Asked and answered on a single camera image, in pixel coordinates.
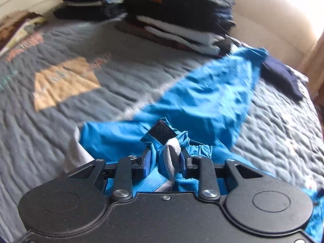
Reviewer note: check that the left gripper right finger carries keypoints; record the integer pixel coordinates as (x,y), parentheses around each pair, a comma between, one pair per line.
(202,169)

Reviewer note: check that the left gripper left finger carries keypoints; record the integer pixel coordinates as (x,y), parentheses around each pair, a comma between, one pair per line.
(126,169)

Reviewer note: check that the blue zip-up jacket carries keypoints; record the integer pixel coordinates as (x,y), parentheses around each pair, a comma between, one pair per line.
(202,112)

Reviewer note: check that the dark folded clothes stack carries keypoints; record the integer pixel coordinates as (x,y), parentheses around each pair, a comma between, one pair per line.
(89,10)

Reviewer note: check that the brown folded clothes stack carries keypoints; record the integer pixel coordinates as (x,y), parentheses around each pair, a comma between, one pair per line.
(18,25)

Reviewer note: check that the grey patchwork quilt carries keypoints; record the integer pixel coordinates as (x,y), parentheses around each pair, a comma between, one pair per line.
(72,72)

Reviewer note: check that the navy blue garment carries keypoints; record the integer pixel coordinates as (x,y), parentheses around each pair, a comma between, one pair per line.
(278,74)

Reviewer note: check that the black white folded stack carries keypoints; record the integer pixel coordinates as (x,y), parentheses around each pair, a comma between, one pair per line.
(202,26)

